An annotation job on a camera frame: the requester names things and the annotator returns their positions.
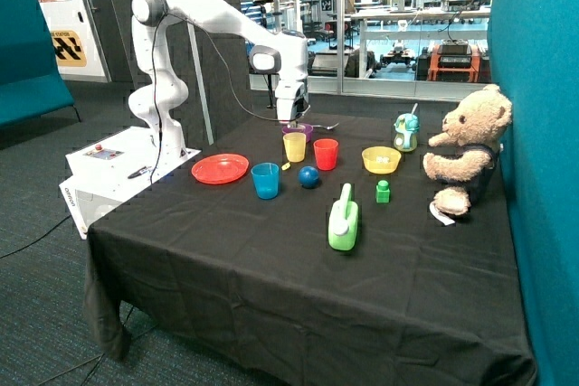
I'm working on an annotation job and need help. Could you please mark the red plastic cup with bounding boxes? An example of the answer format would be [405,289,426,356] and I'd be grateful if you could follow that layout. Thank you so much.
[313,138,339,171]

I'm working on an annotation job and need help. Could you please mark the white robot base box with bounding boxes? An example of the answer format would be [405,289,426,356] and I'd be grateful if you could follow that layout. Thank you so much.
[60,127,199,239]

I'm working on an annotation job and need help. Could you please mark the black tripod stand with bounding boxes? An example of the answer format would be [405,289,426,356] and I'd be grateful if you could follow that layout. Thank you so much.
[252,0,276,109]

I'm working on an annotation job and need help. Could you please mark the metal spoon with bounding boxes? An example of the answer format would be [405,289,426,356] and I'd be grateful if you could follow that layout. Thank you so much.
[311,123,339,131]

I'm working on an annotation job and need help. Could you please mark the purple plastic bowl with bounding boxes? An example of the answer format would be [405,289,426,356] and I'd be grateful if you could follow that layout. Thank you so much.
[281,123,314,143]

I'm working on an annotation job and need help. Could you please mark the teal sippy cup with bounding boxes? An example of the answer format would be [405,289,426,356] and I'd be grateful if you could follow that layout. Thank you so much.
[394,103,420,152]

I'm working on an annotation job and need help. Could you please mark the blue ball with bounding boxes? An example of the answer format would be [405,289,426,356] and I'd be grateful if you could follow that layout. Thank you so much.
[298,166,319,189]

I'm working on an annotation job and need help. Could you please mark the yellow plastic bowl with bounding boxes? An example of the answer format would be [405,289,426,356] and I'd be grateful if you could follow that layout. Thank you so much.
[362,146,402,174]

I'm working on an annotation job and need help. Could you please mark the red plastic plate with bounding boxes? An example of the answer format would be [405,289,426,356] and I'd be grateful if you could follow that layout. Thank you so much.
[191,153,249,185]

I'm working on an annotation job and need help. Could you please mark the black marker pen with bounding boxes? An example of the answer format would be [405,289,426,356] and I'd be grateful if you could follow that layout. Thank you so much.
[128,166,150,179]

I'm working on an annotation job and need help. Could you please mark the yellow plastic cup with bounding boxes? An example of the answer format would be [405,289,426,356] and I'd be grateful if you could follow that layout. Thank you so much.
[283,132,307,163]

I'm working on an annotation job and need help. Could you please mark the white sugar cubes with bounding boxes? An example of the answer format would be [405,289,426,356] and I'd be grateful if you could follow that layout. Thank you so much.
[375,156,390,164]

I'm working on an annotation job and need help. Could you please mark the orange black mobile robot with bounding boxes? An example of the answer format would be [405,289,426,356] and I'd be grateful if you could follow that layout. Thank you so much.
[415,39,491,84]

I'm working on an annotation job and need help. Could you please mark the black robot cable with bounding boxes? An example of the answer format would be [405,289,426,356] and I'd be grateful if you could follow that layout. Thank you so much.
[148,14,290,182]

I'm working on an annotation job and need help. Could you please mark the green toy watering can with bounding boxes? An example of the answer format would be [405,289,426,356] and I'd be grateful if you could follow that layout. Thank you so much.
[327,184,359,251]

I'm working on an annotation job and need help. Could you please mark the black tablecloth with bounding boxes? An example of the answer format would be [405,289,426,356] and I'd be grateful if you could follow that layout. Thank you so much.
[84,117,537,385]

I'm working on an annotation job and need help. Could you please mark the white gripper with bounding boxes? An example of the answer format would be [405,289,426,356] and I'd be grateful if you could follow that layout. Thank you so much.
[274,80,309,131]

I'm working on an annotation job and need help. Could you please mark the beige teddy bear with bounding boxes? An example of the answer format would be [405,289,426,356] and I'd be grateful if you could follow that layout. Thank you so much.
[422,84,512,216]

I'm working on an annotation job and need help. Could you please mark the blue plastic cup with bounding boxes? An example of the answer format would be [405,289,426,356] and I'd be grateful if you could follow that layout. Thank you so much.
[251,163,280,200]

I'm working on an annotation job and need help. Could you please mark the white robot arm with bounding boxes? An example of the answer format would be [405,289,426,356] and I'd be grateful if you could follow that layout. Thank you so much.
[128,0,309,156]

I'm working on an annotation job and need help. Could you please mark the teal sofa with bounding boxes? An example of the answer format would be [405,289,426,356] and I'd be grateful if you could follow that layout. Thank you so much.
[0,0,75,127]

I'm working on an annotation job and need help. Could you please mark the green toy block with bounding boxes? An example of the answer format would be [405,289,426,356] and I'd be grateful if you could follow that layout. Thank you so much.
[375,180,391,203]

